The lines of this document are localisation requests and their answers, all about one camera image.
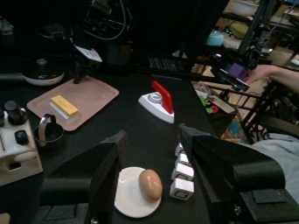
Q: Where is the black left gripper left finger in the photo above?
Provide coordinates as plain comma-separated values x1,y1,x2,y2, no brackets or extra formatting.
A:
39,129,129,224

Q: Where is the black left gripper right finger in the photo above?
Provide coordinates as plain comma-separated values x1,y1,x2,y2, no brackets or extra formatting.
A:
178,123,288,224

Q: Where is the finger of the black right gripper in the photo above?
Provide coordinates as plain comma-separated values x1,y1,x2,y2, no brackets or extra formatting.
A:
73,62,86,85
83,60,97,81

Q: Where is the white round plate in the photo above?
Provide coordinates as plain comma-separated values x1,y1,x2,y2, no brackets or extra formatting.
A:
114,166,163,219

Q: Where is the purple smartphone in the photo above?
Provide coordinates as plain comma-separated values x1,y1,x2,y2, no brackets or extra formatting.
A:
218,62,251,92

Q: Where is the person's bare forearm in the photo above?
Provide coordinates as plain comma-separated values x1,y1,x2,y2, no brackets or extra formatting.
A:
273,66,299,95

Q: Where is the person's bare hand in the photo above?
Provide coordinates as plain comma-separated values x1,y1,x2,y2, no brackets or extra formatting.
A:
246,64,284,86

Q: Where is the pink rectangular tray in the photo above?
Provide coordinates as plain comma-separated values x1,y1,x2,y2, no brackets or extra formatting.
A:
26,74,121,132

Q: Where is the white pot with black lid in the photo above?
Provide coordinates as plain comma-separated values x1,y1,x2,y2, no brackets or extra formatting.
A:
21,58,67,87

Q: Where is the small white cube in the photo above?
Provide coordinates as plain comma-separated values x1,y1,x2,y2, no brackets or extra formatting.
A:
174,151,193,166
169,178,195,201
171,162,195,181
174,142,186,158

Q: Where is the yellow toy butter block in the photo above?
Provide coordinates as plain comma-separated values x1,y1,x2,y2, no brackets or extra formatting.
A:
50,94,81,121

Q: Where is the person's grey trouser leg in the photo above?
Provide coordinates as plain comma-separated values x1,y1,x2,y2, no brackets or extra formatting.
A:
241,133,299,205

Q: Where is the small black cup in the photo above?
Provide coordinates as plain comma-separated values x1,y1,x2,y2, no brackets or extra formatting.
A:
33,113,66,148

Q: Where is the beige toy egg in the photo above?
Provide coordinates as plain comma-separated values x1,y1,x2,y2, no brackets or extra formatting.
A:
138,169,165,202

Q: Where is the open box of toys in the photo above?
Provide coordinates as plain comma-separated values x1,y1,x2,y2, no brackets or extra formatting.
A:
191,81,239,138

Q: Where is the black metal chair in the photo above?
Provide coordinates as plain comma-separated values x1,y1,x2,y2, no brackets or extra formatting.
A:
241,81,299,144

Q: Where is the white wooden toy coffee machine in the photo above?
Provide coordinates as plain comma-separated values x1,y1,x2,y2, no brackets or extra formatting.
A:
0,100,45,187

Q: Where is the teal cup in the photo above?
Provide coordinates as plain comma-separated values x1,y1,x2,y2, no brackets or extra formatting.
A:
205,30,226,47

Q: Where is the white toy iron red handle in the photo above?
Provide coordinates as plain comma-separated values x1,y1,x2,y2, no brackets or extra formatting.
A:
137,80,177,124

